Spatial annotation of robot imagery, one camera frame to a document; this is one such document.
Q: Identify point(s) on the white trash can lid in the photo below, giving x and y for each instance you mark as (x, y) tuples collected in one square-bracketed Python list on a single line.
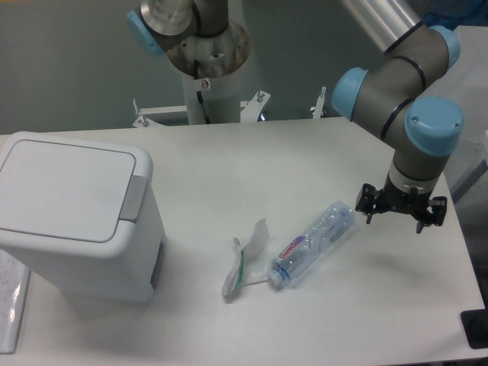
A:
[(61, 190)]

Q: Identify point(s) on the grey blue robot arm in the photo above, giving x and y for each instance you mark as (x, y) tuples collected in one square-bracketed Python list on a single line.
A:
[(389, 103)]

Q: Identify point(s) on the white plastic trash can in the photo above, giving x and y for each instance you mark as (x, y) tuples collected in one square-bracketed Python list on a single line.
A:
[(125, 267)]

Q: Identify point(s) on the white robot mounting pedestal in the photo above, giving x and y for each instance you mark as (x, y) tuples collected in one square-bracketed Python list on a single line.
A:
[(212, 65)]

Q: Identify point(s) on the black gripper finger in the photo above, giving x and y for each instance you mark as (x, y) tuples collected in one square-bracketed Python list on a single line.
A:
[(431, 212), (370, 201)]

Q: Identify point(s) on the crumpled white plastic wrapper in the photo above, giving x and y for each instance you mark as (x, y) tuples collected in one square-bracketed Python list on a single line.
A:
[(250, 265)]

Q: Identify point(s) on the crushed clear plastic bottle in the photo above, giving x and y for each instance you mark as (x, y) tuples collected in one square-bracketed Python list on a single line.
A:
[(297, 256)]

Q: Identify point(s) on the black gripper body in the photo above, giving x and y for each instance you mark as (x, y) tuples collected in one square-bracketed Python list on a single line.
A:
[(392, 199)]

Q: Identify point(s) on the white pedestal base frame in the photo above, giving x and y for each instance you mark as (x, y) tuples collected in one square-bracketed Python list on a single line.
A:
[(203, 110)]

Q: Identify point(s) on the black device at table edge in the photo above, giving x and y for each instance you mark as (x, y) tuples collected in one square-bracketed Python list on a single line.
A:
[(475, 327)]

